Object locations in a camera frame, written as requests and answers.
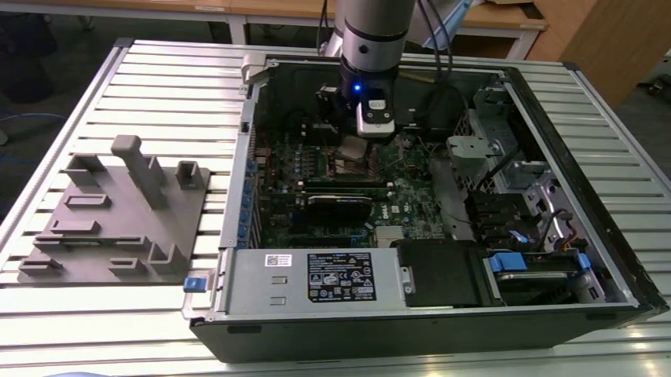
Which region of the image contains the black expansion slot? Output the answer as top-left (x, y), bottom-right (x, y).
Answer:
top-left (287, 234), bottom-right (369, 247)

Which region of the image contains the grey power supply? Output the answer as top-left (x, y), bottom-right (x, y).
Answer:
top-left (208, 247), bottom-right (415, 315)

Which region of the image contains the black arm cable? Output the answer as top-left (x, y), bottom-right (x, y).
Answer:
top-left (417, 0), bottom-right (458, 86)

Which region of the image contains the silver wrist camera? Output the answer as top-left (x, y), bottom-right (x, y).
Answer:
top-left (355, 90), bottom-right (399, 139)

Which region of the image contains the black PC case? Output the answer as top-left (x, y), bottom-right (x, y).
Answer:
top-left (180, 53), bottom-right (671, 364)

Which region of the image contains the black RAM slot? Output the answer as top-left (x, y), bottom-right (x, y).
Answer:
top-left (303, 185), bottom-right (395, 195)
top-left (306, 177), bottom-right (395, 186)

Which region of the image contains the grey parts rack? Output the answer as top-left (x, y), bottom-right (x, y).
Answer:
top-left (18, 134), bottom-right (212, 284)

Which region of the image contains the CPU socket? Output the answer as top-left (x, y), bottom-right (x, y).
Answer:
top-left (325, 147), bottom-right (387, 180)

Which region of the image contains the wooden cabinet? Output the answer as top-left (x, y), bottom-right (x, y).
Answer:
top-left (558, 0), bottom-right (671, 115)

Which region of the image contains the green motherboard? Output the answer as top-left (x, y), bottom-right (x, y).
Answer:
top-left (250, 124), bottom-right (458, 251)

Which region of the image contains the pale blue teach pendant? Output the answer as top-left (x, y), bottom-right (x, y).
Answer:
top-left (419, 0), bottom-right (478, 50)

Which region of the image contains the disk with blue carrier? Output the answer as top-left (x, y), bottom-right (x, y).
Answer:
top-left (485, 251), bottom-right (597, 308)

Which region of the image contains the blue floor cable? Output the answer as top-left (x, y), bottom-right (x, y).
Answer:
top-left (0, 111), bottom-right (70, 123)

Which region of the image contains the metal socket cover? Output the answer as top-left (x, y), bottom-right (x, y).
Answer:
top-left (371, 135), bottom-right (414, 177)

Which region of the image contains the silver green CPU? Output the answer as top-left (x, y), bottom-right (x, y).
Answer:
top-left (338, 139), bottom-right (369, 162)

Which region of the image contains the grey flat strip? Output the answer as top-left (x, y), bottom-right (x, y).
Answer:
top-left (429, 155), bottom-right (477, 241)

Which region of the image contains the wooden desk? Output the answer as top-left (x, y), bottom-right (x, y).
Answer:
top-left (230, 0), bottom-right (551, 60)
top-left (0, 0), bottom-right (247, 44)

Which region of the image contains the black graphics card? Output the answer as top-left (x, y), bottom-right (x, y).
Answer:
top-left (306, 194), bottom-right (375, 225)

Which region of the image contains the metal drive cage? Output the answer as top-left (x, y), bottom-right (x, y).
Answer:
top-left (445, 86), bottom-right (527, 186)

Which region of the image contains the black looped cable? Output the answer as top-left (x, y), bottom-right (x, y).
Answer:
top-left (423, 84), bottom-right (469, 133)

